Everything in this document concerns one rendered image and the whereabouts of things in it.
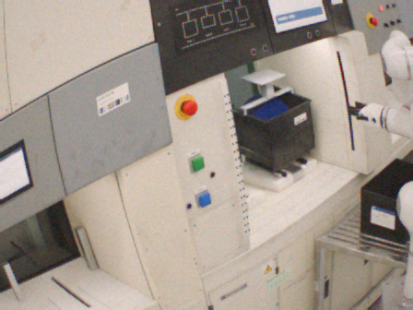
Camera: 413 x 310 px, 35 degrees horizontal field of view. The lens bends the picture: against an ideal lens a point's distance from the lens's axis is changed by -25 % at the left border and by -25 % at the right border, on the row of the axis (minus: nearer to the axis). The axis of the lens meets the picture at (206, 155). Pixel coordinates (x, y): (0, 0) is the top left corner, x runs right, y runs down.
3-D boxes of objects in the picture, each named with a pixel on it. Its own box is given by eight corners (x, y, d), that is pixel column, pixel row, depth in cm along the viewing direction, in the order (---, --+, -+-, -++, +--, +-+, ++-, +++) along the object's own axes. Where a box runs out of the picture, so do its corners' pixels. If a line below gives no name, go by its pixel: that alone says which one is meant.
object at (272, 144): (271, 185, 264) (258, 94, 250) (230, 168, 279) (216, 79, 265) (319, 156, 277) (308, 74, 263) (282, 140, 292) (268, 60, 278)
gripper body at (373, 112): (382, 134, 222) (359, 127, 230) (395, 124, 228) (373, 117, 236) (380, 113, 219) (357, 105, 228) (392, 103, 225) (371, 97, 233)
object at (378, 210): (358, 232, 247) (359, 188, 240) (395, 197, 262) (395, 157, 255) (404, 245, 226) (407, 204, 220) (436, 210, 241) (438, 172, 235)
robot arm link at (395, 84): (402, 43, 205) (405, 105, 228) (386, 66, 198) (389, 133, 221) (420, 55, 200) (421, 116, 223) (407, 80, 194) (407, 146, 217)
